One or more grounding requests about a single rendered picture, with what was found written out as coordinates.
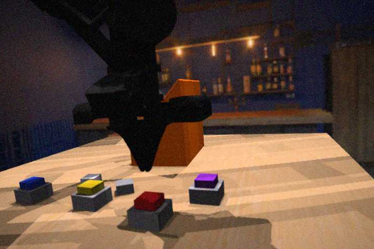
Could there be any red button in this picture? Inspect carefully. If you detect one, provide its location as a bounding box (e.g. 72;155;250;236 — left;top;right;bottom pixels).
127;192;173;232

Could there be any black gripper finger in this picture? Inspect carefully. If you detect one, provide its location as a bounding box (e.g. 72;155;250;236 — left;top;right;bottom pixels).
136;120;173;172
106;119;145;172

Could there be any purple button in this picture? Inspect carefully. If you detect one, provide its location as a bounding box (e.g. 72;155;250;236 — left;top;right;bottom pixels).
189;174;224;206

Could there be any blue button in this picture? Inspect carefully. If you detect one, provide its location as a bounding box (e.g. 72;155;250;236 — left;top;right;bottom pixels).
14;177;54;205

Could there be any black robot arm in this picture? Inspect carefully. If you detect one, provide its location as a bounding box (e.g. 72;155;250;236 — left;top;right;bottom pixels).
31;0;177;118

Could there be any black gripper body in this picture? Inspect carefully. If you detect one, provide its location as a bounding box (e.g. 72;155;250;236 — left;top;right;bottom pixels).
72;54;212;126

